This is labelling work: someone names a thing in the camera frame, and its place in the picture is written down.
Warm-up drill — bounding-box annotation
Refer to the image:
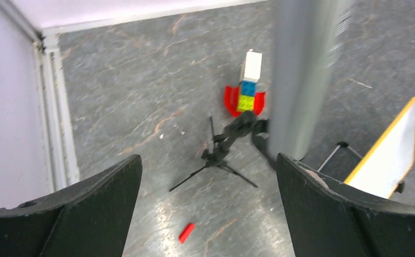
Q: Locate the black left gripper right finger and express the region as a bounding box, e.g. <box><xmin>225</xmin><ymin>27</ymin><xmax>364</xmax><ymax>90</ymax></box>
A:
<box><xmin>275</xmin><ymin>154</ymin><xmax>415</xmax><ymax>256</ymax></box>

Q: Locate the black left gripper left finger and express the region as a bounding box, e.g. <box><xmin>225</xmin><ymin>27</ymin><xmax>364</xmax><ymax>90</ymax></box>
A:
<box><xmin>0</xmin><ymin>154</ymin><xmax>143</xmax><ymax>256</ymax></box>

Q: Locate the yellow framed whiteboard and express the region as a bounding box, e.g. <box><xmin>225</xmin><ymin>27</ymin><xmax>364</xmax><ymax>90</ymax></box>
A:
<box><xmin>316</xmin><ymin>96</ymin><xmax>415</xmax><ymax>200</ymax></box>

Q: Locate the red marker cap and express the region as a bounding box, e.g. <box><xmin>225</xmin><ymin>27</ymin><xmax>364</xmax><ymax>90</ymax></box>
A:
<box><xmin>178</xmin><ymin>223</ymin><xmax>195</xmax><ymax>244</ymax></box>

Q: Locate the black tripod microphone stand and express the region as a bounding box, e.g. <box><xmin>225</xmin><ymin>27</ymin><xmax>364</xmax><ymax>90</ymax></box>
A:
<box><xmin>169</xmin><ymin>111</ymin><xmax>269</xmax><ymax>192</ymax></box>

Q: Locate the silver microphone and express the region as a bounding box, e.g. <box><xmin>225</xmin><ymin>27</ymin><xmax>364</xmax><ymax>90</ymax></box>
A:
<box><xmin>267</xmin><ymin>0</ymin><xmax>354</xmax><ymax>160</ymax></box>

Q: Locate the aluminium frame rail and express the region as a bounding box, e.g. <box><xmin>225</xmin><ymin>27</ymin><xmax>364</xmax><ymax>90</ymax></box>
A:
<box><xmin>0</xmin><ymin>1</ymin><xmax>80</xmax><ymax>192</ymax></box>

